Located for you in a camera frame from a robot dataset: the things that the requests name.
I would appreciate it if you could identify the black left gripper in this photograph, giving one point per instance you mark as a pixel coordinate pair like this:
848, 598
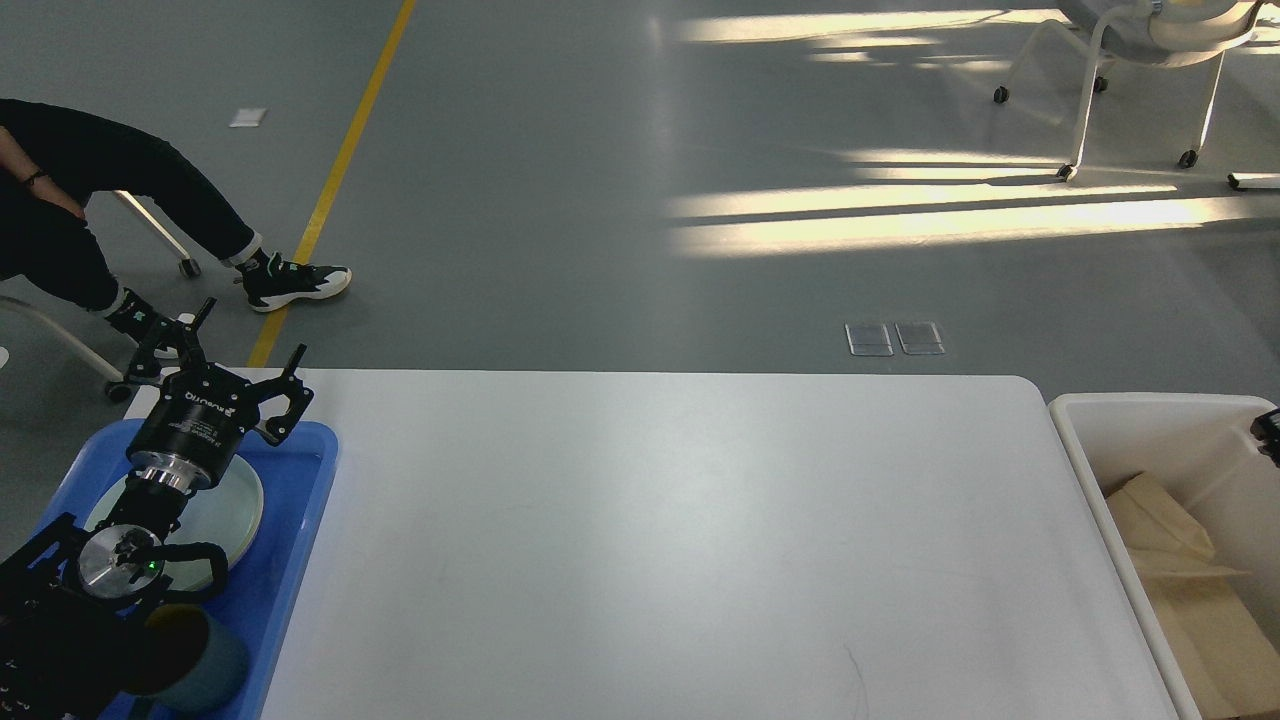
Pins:
195, 425

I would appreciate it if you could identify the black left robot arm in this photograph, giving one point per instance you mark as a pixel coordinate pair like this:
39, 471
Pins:
91, 613

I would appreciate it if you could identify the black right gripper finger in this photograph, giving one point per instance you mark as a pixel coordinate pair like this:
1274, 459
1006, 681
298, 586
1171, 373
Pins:
1265, 430

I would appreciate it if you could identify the seated person in black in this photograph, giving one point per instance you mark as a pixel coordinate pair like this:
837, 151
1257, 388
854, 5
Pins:
55, 158

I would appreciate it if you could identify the small brown paper bag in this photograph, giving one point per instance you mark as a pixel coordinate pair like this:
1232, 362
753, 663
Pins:
1150, 519

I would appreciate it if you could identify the blue plastic tray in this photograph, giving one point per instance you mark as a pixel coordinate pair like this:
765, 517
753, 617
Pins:
264, 584

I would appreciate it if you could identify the light green plate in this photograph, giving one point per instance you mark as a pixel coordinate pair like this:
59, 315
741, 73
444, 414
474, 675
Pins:
228, 515

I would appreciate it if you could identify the person's bare hand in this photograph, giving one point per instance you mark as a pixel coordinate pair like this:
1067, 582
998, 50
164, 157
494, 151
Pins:
44, 188

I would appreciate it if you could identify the white chair leg left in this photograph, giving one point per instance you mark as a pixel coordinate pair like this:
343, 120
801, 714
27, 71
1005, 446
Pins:
113, 381

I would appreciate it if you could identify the small grey floor plate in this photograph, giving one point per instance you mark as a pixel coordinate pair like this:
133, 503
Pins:
869, 340

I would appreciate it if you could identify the white plastic bin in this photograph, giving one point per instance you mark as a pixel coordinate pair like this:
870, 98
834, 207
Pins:
1201, 447

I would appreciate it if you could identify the white chair on casters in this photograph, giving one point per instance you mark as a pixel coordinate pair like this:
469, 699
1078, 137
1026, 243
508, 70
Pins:
1167, 34

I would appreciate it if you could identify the dark teal mug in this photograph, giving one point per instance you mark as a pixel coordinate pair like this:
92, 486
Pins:
189, 662

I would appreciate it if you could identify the large brown paper bag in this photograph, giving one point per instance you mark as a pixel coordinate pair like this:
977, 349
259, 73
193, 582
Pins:
1230, 666

